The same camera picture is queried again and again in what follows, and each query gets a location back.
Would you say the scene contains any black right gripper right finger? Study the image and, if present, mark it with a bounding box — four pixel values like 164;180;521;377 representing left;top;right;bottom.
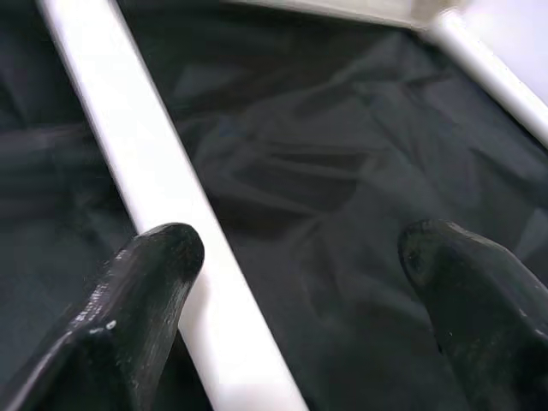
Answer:
396;218;548;411

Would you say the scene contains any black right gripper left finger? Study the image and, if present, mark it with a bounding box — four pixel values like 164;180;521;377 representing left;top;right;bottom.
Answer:
0;221;206;411

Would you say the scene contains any white tapered table leg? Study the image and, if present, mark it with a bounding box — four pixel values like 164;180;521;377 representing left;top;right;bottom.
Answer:
36;0;310;411
426;8;548;149

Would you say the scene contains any white plastic children table top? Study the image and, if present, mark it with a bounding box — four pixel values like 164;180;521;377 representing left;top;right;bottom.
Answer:
222;0;457;32

